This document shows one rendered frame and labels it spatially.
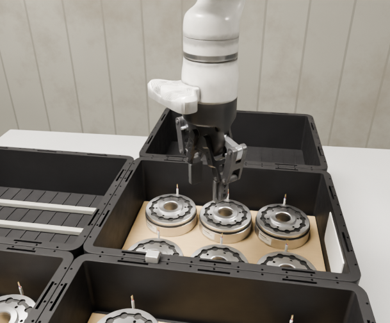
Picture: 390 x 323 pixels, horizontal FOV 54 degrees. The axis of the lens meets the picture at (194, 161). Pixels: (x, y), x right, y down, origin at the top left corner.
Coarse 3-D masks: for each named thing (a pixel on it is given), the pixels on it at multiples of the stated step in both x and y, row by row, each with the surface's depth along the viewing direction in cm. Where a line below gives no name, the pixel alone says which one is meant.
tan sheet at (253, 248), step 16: (144, 208) 82; (144, 224) 77; (128, 240) 73; (176, 240) 73; (192, 240) 73; (208, 240) 73; (256, 240) 73; (256, 256) 69; (304, 256) 69; (320, 256) 69
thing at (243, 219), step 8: (224, 200) 79; (232, 200) 79; (208, 208) 77; (240, 208) 77; (200, 216) 74; (208, 216) 74; (240, 216) 74; (248, 216) 74; (208, 224) 72; (216, 224) 73; (224, 224) 72; (232, 224) 72; (240, 224) 73
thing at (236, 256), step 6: (204, 246) 67; (210, 246) 67; (216, 246) 67; (222, 246) 67; (228, 246) 67; (198, 252) 66; (204, 252) 66; (210, 252) 66; (216, 252) 66; (222, 252) 66; (228, 252) 66; (234, 252) 66; (240, 252) 66; (234, 258) 64; (240, 258) 64; (246, 258) 64
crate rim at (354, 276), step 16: (144, 160) 80; (160, 160) 80; (176, 160) 80; (128, 176) 75; (112, 208) 65; (336, 208) 65; (96, 224) 61; (336, 224) 62; (96, 240) 58; (128, 256) 55; (144, 256) 55; (160, 256) 55; (176, 256) 55; (352, 256) 55; (272, 272) 52; (288, 272) 52; (304, 272) 53; (320, 272) 52; (336, 272) 52; (352, 272) 52
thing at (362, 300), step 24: (72, 264) 54; (96, 264) 54; (120, 264) 54; (144, 264) 54; (168, 264) 54; (312, 288) 50; (336, 288) 50; (360, 288) 50; (48, 312) 46; (360, 312) 47
